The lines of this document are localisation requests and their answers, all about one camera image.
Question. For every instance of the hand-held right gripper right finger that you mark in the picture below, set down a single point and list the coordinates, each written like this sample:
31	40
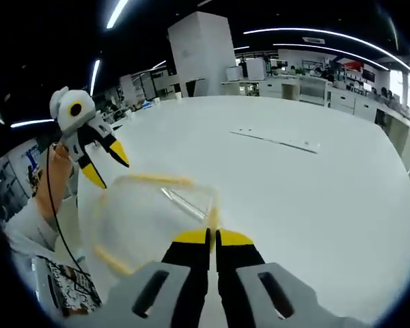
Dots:
259	294

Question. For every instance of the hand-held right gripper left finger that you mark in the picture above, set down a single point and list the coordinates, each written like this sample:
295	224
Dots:
164	290

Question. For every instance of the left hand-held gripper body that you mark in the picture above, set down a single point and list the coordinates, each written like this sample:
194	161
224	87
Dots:
70	112

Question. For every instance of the clear storage box lid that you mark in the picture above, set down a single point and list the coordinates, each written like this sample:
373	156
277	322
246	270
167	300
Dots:
150	225

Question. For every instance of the clear yellow-edged plastic bag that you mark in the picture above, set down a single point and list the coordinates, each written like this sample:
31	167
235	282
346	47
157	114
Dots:
140	212

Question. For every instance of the white paper cup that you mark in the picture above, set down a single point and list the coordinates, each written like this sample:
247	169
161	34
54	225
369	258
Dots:
130	116

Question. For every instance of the blue white packet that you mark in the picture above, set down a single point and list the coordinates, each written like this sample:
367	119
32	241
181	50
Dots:
152	102

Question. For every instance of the person in white shirt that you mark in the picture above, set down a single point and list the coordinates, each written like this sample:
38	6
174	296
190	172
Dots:
27	232

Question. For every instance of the long ceiling light strip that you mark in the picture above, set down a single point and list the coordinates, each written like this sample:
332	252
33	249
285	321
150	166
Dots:
116	13

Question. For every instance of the white chest-worn device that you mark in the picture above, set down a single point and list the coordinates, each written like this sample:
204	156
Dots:
44	283

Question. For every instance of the wide white pillar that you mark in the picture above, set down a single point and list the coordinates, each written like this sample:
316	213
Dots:
201	54

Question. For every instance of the white table cover strip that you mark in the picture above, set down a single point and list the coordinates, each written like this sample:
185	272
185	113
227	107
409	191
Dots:
276	140

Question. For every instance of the white cabinet appliance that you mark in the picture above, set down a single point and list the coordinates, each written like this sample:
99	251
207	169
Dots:
253	68

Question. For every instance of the row of white lab cabinets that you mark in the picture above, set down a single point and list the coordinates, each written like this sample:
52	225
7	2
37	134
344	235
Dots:
345	99

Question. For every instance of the ceiling air conditioner unit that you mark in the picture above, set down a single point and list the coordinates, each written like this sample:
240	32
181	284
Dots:
313	40

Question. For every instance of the thin ceiling light strip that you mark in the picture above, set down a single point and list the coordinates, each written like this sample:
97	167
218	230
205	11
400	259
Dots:
328	36
328	50

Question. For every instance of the red wall banner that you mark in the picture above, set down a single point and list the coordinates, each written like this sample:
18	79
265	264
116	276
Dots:
355	68

